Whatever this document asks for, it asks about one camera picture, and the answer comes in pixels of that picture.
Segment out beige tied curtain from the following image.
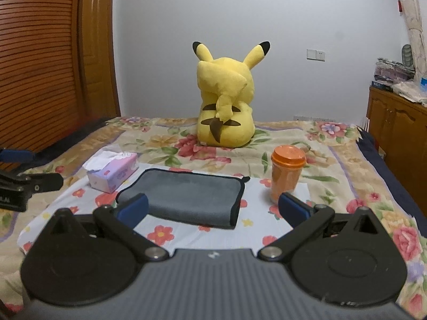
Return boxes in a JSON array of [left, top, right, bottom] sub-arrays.
[[400, 0, 426, 82]]

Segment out purple tissue box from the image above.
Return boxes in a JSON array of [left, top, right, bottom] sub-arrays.
[[82, 150, 139, 194]]

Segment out yellow Pikachu plush toy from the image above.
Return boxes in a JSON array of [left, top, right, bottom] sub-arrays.
[[192, 41, 270, 148]]

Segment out floral bed blanket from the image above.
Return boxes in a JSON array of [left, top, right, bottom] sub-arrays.
[[1, 117, 426, 319]]

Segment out orange lidded plastic cup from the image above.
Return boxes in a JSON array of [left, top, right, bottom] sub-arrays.
[[271, 145, 306, 204]]

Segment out purple and grey towel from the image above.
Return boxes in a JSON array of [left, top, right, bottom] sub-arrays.
[[116, 168, 250, 229]]

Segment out wooden slatted wardrobe door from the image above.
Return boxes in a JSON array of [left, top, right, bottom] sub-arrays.
[[1, 0, 120, 152]]

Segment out clutter pile on cabinet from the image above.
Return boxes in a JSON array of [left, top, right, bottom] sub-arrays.
[[371, 44, 426, 107]]

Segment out white wall switch plate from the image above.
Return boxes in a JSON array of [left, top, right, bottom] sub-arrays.
[[306, 49, 326, 62]]

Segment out wooden sideboard cabinet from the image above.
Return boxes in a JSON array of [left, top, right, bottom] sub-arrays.
[[366, 87, 426, 210]]

